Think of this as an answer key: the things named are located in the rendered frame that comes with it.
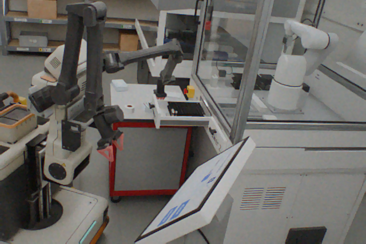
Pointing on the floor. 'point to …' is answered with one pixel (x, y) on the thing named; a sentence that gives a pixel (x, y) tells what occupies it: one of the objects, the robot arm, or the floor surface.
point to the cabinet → (286, 200)
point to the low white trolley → (146, 148)
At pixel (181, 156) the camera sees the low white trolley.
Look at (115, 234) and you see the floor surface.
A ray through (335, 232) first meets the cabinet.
